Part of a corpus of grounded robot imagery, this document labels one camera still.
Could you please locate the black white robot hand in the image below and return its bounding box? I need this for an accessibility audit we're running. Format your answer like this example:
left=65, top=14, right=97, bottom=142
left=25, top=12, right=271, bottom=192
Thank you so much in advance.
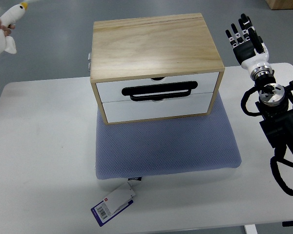
left=226, top=14, right=273, bottom=81

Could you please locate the person hand holding toy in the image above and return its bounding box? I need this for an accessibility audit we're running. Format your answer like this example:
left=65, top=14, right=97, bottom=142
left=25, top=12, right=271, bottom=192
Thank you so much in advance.
left=0, top=20, right=15, bottom=37

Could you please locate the black drawer handle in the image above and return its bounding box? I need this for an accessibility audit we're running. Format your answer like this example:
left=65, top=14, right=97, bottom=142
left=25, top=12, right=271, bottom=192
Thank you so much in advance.
left=122, top=81, right=198, bottom=101

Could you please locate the white drawer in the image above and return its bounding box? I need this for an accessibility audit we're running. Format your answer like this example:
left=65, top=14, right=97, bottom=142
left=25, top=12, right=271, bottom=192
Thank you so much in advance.
left=103, top=93, right=213, bottom=123
left=96, top=72, right=219, bottom=103

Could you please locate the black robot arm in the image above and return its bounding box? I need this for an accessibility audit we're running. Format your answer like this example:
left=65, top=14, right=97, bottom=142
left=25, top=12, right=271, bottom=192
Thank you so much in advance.
left=241, top=72, right=293, bottom=196

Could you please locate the wooden drawer cabinet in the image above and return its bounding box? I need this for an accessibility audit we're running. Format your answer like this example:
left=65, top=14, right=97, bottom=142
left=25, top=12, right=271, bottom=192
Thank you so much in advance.
left=90, top=13, right=225, bottom=124

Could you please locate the white plush goose toy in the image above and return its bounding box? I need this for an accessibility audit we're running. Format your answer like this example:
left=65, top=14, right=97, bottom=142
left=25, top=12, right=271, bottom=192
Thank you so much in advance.
left=0, top=2, right=28, bottom=54

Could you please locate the cardboard box corner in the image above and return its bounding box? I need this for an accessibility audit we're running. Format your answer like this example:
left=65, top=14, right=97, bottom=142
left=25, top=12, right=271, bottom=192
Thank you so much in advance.
left=266, top=0, right=293, bottom=10

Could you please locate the blue mesh cushion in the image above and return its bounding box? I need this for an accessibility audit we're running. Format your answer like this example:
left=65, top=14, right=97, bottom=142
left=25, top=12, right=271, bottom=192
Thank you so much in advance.
left=95, top=97, right=242, bottom=180

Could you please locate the white table leg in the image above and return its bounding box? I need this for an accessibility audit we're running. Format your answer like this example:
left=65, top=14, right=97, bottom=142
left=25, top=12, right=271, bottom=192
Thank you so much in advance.
left=244, top=224, right=258, bottom=234

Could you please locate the white blue product tag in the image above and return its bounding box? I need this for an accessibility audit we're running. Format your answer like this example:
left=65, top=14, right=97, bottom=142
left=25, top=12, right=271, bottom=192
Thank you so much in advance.
left=91, top=182, right=136, bottom=227

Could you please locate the black bracket under table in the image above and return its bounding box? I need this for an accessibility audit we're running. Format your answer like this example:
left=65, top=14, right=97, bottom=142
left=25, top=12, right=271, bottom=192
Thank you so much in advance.
left=282, top=220, right=293, bottom=227

